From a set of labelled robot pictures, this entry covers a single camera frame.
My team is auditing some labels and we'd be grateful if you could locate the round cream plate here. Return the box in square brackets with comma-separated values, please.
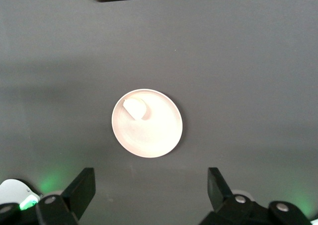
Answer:
[111, 88, 184, 158]

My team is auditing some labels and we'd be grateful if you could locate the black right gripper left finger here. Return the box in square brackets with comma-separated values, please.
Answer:
[0, 167, 96, 225]

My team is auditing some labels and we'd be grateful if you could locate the white steamed bun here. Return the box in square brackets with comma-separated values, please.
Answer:
[123, 98, 147, 121]

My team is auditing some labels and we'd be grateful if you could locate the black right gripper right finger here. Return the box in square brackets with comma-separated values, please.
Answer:
[198, 167, 314, 225]

